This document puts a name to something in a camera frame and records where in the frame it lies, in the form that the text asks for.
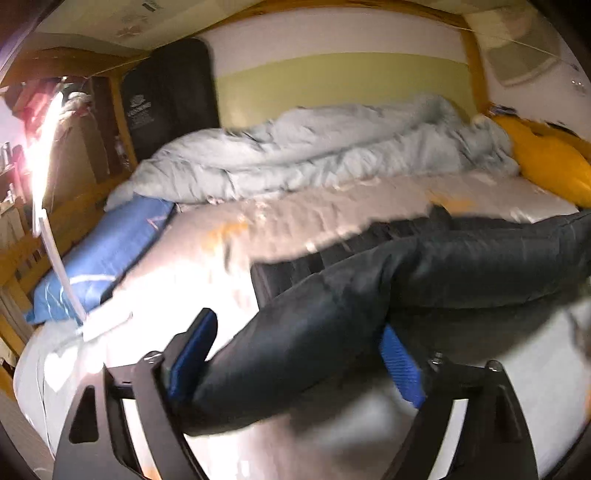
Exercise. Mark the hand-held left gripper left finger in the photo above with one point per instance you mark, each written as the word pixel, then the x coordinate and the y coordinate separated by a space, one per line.
pixel 194 360

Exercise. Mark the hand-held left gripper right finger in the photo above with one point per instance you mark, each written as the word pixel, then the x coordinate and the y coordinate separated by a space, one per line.
pixel 401 369

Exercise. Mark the dark grey trousers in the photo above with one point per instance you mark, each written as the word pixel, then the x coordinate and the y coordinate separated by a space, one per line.
pixel 438 272

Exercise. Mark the mattress with white sheet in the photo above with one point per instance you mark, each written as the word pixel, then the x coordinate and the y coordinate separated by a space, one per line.
pixel 184 258

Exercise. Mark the blue pillow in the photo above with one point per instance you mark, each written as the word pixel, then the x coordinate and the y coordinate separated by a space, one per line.
pixel 106 254

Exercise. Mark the cluttered wooden shelf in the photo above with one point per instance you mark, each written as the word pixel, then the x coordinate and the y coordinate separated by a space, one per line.
pixel 83 152

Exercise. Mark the grey duvet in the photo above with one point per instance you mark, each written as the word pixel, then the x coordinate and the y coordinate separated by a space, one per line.
pixel 300 147

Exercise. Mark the yellow pillow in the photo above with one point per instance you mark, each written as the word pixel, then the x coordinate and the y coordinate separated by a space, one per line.
pixel 549 161

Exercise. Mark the black padded bag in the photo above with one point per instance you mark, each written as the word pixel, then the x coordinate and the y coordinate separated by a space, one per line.
pixel 175 101

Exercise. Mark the wooden bed frame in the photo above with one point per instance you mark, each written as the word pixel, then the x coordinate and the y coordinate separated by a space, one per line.
pixel 475 60

